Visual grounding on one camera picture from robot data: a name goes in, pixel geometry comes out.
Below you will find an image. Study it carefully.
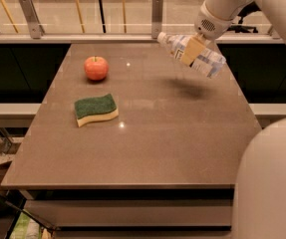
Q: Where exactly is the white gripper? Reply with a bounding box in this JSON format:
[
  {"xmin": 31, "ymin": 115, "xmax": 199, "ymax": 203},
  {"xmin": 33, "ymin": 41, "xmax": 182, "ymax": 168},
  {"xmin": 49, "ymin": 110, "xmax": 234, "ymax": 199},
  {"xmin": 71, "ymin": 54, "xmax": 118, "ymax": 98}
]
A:
[{"xmin": 180, "ymin": 4, "xmax": 231, "ymax": 66}]

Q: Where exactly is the clear blue plastic bottle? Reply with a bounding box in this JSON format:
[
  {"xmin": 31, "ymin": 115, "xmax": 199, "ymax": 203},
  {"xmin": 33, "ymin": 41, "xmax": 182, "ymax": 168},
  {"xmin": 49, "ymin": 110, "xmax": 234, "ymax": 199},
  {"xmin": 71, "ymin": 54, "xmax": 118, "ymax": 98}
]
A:
[{"xmin": 157, "ymin": 32, "xmax": 226, "ymax": 78}]

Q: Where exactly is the black office chair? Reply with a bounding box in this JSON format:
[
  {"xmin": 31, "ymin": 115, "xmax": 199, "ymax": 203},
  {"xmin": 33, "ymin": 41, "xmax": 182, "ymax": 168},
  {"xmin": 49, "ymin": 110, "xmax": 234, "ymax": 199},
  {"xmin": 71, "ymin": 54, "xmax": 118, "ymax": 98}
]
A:
[{"xmin": 227, "ymin": 2, "xmax": 272, "ymax": 34}]

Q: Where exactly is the red apple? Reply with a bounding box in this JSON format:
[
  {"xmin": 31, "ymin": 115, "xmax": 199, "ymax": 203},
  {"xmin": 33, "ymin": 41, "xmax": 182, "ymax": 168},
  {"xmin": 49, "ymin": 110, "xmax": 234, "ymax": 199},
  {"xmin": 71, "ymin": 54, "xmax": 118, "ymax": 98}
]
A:
[{"xmin": 84, "ymin": 56, "xmax": 109, "ymax": 81}]

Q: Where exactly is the green yellow sponge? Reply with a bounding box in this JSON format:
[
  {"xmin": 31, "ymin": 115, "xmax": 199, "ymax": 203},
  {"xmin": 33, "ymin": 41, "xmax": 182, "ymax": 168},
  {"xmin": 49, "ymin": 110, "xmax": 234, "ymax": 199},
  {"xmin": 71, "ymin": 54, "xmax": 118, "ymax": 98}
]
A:
[{"xmin": 74, "ymin": 94, "xmax": 119, "ymax": 127}]

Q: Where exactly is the grey table drawer front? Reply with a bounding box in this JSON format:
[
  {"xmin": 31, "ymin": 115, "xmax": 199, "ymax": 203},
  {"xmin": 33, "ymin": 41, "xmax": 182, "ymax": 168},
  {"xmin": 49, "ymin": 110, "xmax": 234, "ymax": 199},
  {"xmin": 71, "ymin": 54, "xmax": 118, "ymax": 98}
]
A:
[{"xmin": 25, "ymin": 200, "xmax": 232, "ymax": 227}]

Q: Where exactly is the green white packet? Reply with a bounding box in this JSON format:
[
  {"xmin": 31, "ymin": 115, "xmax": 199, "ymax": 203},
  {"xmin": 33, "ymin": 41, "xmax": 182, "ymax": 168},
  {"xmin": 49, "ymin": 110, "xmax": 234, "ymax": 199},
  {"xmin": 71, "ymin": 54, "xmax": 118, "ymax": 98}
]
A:
[{"xmin": 9, "ymin": 213, "xmax": 41, "ymax": 239}]

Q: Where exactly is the middle metal railing bracket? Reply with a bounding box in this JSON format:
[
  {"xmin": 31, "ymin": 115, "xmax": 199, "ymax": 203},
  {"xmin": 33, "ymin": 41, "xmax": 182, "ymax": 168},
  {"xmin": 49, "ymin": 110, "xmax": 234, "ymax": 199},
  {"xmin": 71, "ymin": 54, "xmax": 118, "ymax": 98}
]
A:
[{"xmin": 151, "ymin": 0, "xmax": 163, "ymax": 39}]

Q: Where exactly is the left metal railing bracket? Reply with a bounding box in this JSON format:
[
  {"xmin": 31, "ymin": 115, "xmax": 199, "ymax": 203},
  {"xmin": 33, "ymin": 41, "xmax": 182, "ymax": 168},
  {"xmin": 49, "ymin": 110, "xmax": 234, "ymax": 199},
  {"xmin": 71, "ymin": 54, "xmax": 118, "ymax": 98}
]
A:
[{"xmin": 19, "ymin": 0, "xmax": 45, "ymax": 39}]

